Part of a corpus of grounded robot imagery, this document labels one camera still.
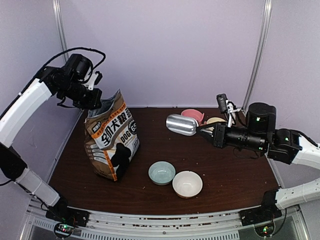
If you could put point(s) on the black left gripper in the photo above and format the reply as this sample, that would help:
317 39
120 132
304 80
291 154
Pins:
94 101

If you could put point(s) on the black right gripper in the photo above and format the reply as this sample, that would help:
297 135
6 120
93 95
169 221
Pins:
219 133

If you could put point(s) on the metal food scoop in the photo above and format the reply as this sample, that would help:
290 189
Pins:
182 125

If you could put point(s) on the dog food bag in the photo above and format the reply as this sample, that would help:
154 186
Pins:
111 139

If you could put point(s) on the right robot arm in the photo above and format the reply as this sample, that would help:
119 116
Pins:
284 145

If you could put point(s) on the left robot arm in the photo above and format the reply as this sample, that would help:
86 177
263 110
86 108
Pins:
77 81

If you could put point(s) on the cream pet bowl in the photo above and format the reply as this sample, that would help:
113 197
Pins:
214 120

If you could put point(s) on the pink pet bowl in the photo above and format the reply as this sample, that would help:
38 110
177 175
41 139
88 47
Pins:
195 114

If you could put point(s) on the white ceramic bowl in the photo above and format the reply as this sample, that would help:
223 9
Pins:
187 184

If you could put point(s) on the teal ceramic bowl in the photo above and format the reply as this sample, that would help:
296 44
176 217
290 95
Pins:
161 173

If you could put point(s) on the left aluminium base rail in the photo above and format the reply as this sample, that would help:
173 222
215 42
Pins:
62 147

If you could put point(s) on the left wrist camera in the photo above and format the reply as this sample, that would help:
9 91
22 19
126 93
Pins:
93 80

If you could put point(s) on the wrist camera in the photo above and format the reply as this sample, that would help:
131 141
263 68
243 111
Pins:
93 80
228 108

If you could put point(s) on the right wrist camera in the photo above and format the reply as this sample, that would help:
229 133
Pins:
228 108

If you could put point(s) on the front aluminium frame rail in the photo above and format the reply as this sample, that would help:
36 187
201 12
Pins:
225 225

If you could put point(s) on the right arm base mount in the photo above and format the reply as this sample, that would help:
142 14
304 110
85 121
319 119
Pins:
263 217

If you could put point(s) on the left aluminium corner post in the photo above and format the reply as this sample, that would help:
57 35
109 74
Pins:
59 24

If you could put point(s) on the aluminium corner post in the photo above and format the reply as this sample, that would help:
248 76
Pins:
264 30
59 24

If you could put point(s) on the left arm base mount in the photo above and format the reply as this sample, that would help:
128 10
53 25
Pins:
67 218

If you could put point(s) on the right aluminium corner post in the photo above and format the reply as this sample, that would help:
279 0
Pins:
264 30

